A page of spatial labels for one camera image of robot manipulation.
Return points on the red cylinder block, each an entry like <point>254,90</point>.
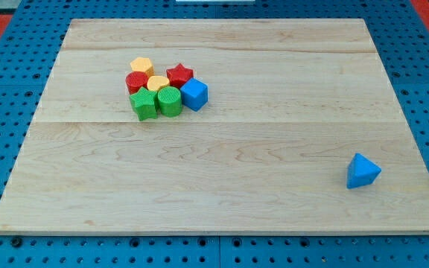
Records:
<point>135,80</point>

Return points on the red star block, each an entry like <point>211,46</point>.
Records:
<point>179,75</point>

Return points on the green cylinder block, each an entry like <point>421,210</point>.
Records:
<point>170,101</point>

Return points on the green star block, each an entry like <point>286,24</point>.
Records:
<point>145,104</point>

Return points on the blue triangle block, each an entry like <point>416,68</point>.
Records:
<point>361,172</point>

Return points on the yellow heart block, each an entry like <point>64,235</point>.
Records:
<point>155,83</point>

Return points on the yellow hexagon block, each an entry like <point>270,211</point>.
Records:
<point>143,64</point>

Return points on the light wooden board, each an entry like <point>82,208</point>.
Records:
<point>291,101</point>

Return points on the blue cube block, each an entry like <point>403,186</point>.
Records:
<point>194,94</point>

